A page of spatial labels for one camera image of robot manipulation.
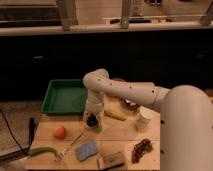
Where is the black cable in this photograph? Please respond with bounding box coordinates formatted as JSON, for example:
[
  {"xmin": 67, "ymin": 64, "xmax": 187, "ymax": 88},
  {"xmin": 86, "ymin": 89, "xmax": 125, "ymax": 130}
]
[{"xmin": 0, "ymin": 109, "xmax": 29, "ymax": 160}]

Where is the wooden block brush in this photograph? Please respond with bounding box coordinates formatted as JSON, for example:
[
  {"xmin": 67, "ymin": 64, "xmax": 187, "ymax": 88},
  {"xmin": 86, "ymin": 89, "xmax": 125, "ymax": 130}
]
[{"xmin": 97, "ymin": 152, "xmax": 124, "ymax": 170}]

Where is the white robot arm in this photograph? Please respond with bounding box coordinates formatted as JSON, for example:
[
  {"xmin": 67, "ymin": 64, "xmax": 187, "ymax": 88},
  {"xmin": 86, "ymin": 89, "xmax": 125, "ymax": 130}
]
[{"xmin": 83, "ymin": 69, "xmax": 213, "ymax": 171}]

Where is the silver metal fork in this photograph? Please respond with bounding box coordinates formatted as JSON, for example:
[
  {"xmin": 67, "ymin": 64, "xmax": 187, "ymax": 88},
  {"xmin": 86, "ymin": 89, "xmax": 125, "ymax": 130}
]
[{"xmin": 55, "ymin": 133, "xmax": 84, "ymax": 162}]

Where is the green handled brush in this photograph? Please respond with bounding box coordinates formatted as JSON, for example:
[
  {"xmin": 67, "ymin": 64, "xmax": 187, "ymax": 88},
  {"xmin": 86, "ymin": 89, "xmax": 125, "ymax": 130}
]
[{"xmin": 28, "ymin": 147, "xmax": 58, "ymax": 156}]

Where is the dark red bowl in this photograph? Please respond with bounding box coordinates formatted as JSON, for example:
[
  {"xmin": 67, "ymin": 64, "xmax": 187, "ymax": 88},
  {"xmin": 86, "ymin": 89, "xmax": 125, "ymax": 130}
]
[{"xmin": 120, "ymin": 99, "xmax": 139, "ymax": 112}]

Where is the green plastic tray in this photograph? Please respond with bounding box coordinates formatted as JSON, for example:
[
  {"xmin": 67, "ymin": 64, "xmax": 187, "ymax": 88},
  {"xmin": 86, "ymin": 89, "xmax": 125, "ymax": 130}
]
[{"xmin": 41, "ymin": 79, "xmax": 87, "ymax": 116}]

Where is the blue sponge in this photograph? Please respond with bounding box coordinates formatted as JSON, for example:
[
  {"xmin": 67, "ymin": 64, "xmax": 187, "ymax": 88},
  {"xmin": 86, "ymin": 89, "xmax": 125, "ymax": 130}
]
[{"xmin": 75, "ymin": 140, "xmax": 98, "ymax": 161}]

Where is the orange fruit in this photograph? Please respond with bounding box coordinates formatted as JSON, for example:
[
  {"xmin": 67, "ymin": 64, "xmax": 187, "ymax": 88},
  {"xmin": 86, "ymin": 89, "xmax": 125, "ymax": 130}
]
[{"xmin": 53, "ymin": 126, "xmax": 67, "ymax": 140}]

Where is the dark metal cup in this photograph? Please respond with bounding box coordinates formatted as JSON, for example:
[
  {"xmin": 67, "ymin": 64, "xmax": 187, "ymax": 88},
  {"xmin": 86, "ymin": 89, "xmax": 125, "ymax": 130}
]
[{"xmin": 87, "ymin": 114, "xmax": 99, "ymax": 128}]

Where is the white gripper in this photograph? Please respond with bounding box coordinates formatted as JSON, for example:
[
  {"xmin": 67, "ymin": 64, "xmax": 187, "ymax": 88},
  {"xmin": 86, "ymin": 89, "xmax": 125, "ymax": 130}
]
[{"xmin": 83, "ymin": 97, "xmax": 104, "ymax": 129}]

